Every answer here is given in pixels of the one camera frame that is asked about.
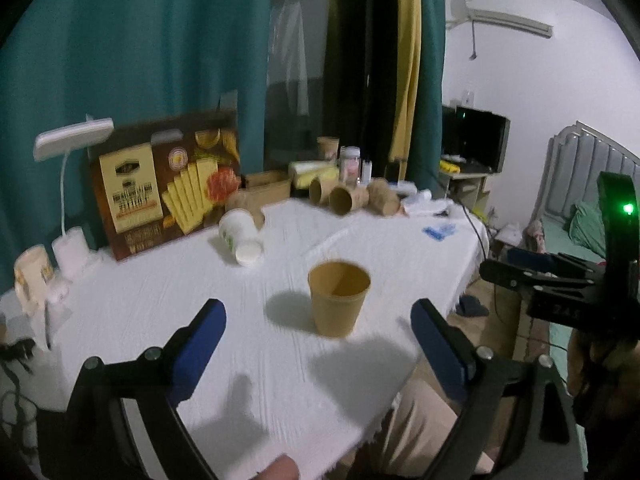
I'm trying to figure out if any blue white leaflet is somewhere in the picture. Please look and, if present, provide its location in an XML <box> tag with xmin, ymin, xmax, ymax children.
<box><xmin>422</xmin><ymin>223</ymin><xmax>457</xmax><ymax>242</ymax></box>

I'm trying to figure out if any white computer desk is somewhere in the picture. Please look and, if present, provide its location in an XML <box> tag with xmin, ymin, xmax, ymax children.
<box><xmin>438</xmin><ymin>162</ymin><xmax>495</xmax><ymax>214</ymax></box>

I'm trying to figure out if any small white bottle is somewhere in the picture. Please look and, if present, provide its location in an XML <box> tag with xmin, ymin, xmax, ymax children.
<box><xmin>360</xmin><ymin>160</ymin><xmax>372</xmax><ymax>185</ymax></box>

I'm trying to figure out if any lying brown cup back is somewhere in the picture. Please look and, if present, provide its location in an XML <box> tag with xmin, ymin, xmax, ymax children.
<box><xmin>309</xmin><ymin>177</ymin><xmax>340</xmax><ymax>206</ymax></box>

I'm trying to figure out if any clear jar white lid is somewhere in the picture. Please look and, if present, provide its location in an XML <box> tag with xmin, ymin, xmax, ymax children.
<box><xmin>338</xmin><ymin>146</ymin><xmax>361</xmax><ymax>186</ymax></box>

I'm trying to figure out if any white tablecloth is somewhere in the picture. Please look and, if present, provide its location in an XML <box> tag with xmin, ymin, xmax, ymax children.
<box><xmin>15</xmin><ymin>200</ymin><xmax>486</xmax><ymax>479</ymax></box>

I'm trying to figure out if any yellow object on desk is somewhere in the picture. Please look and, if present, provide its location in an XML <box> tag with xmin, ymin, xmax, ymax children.
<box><xmin>439</xmin><ymin>159</ymin><xmax>461</xmax><ymax>174</ymax></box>

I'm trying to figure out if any black cable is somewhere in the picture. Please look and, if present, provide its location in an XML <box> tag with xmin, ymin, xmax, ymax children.
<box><xmin>449</xmin><ymin>194</ymin><xmax>494</xmax><ymax>266</ymax></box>

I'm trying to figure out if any right hand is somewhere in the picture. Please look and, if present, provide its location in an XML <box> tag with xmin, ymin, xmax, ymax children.
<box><xmin>567</xmin><ymin>328</ymin><xmax>639</xmax><ymax>415</ymax></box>

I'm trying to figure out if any left hand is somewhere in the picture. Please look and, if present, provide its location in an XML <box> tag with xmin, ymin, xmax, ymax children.
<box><xmin>252</xmin><ymin>454</ymin><xmax>299</xmax><ymax>480</ymax></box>

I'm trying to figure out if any teal left curtain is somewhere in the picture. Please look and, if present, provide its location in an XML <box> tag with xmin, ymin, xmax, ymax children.
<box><xmin>1</xmin><ymin>0</ymin><xmax>271</xmax><ymax>289</ymax></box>

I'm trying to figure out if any green pillow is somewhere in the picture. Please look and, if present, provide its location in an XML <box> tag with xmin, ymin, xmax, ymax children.
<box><xmin>568</xmin><ymin>202</ymin><xmax>606</xmax><ymax>258</ymax></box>

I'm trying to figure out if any lying brown cup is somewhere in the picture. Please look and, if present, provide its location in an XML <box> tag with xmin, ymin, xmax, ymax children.
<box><xmin>367</xmin><ymin>178</ymin><xmax>400</xmax><ymax>217</ymax></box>
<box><xmin>329</xmin><ymin>186</ymin><xmax>369</xmax><ymax>216</ymax></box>
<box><xmin>309</xmin><ymin>177</ymin><xmax>340</xmax><ymax>206</ymax></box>

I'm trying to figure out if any brown paper cup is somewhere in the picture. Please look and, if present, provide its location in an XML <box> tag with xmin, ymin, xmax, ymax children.
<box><xmin>308</xmin><ymin>260</ymin><xmax>371</xmax><ymax>338</ymax></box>

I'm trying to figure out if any lying brown cup front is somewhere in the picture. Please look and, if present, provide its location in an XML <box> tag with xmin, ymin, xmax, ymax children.
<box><xmin>329</xmin><ymin>186</ymin><xmax>369</xmax><ymax>216</ymax></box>

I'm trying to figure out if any teal curtain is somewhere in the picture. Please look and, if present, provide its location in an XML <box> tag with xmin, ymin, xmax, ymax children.
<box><xmin>407</xmin><ymin>0</ymin><xmax>446</xmax><ymax>193</ymax></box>
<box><xmin>1</xmin><ymin>0</ymin><xmax>271</xmax><ymax>289</ymax></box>

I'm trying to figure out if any lying brown cup right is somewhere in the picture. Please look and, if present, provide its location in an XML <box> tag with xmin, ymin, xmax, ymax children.
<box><xmin>367</xmin><ymin>178</ymin><xmax>400</xmax><ymax>217</ymax></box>

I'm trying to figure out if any yellow curtain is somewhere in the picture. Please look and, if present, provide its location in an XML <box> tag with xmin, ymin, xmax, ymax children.
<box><xmin>390</xmin><ymin>0</ymin><xmax>422</xmax><ymax>178</ymax></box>

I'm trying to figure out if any brown cardboard tray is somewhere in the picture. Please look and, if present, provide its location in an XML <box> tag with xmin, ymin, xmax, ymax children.
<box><xmin>245</xmin><ymin>170</ymin><xmax>292</xmax><ymax>207</ymax></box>

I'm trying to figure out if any brown cup at window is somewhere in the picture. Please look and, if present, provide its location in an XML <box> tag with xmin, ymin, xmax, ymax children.
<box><xmin>317</xmin><ymin>136</ymin><xmax>340</xmax><ymax>162</ymax></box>

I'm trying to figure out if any white paper cup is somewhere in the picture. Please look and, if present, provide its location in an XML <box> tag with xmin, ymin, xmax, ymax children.
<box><xmin>219</xmin><ymin>209</ymin><xmax>264</xmax><ymax>266</ymax></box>

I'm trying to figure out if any brown biscuit box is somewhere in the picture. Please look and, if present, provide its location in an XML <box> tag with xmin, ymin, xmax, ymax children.
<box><xmin>88</xmin><ymin>108</ymin><xmax>242</xmax><ymax>261</ymax></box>

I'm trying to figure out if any black monitor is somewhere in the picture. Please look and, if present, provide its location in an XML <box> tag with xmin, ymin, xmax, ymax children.
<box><xmin>442</xmin><ymin>106</ymin><xmax>511</xmax><ymax>174</ymax></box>

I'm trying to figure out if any white papers pile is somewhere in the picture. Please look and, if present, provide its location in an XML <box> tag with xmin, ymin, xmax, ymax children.
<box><xmin>400</xmin><ymin>190</ymin><xmax>454</xmax><ymax>217</ymax></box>

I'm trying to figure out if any cream printed mug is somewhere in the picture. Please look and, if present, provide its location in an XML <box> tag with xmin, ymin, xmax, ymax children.
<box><xmin>14</xmin><ymin>245</ymin><xmax>54</xmax><ymax>315</ymax></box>

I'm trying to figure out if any white desk lamp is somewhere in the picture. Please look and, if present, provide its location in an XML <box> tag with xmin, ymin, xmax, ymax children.
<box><xmin>32</xmin><ymin>117</ymin><xmax>115</xmax><ymax>281</ymax></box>

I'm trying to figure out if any grey padded headboard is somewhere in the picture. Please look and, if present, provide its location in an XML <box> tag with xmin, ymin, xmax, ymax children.
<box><xmin>530</xmin><ymin>122</ymin><xmax>639</xmax><ymax>223</ymax></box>

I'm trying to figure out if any teal right curtain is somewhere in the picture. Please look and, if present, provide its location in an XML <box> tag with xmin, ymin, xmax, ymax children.
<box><xmin>407</xmin><ymin>0</ymin><xmax>446</xmax><ymax>193</ymax></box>

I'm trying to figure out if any yellow tissue pack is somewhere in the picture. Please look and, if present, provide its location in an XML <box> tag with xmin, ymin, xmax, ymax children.
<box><xmin>288</xmin><ymin>160</ymin><xmax>340</xmax><ymax>190</ymax></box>

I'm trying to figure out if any white air conditioner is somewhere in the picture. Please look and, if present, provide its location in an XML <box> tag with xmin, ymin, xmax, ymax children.
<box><xmin>447</xmin><ymin>0</ymin><xmax>553</xmax><ymax>39</ymax></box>

